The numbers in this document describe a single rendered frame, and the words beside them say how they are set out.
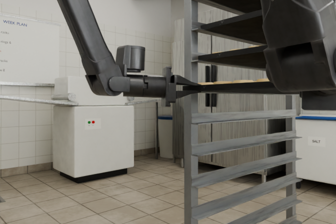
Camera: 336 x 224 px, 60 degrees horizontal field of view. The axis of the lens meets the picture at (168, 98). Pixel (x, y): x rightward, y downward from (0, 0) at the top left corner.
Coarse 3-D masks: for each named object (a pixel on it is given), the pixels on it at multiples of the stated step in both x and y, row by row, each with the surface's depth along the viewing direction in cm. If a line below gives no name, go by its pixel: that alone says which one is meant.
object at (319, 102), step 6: (312, 90) 45; (318, 90) 42; (306, 96) 46; (312, 96) 46; (318, 96) 46; (324, 96) 46; (330, 96) 45; (306, 102) 46; (312, 102) 46; (318, 102) 46; (324, 102) 46; (330, 102) 45; (306, 108) 46; (312, 108) 46; (318, 108) 46; (324, 108) 46; (330, 108) 45
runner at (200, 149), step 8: (248, 136) 103; (256, 136) 106; (264, 136) 109; (272, 136) 113; (280, 136) 117; (288, 136) 121; (296, 136) 125; (192, 144) 84; (200, 144) 86; (208, 144) 89; (216, 144) 91; (224, 144) 94; (232, 144) 96; (240, 144) 99; (248, 144) 102; (256, 144) 102; (192, 152) 84; (200, 152) 86; (208, 152) 86; (216, 152) 87
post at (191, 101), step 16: (192, 0) 85; (192, 16) 85; (192, 32) 85; (192, 48) 85; (192, 64) 85; (192, 80) 85; (192, 96) 85; (192, 112) 85; (192, 128) 85; (192, 160) 84; (192, 192) 84
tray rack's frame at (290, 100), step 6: (288, 96) 125; (294, 96) 125; (288, 102) 125; (294, 102) 125; (288, 108) 125; (294, 108) 125; (288, 120) 125; (294, 120) 125; (288, 126) 125; (294, 126) 125; (288, 144) 125; (294, 144) 125; (288, 150) 125; (294, 150) 125; (294, 162) 125; (288, 168) 125; (294, 168) 125; (288, 186) 125; (294, 186) 125; (288, 192) 125; (294, 192) 125; (288, 210) 125; (294, 210) 125; (288, 216) 125
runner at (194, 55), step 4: (192, 52) 84; (196, 52) 85; (200, 52) 87; (192, 56) 84; (196, 56) 85; (192, 60) 84; (196, 60) 83; (200, 60) 83; (204, 60) 84; (216, 64) 91; (220, 64) 91; (224, 64) 91; (228, 64) 91; (232, 64) 93; (248, 68) 103; (252, 68) 103; (256, 68) 103; (260, 68) 103; (264, 68) 105
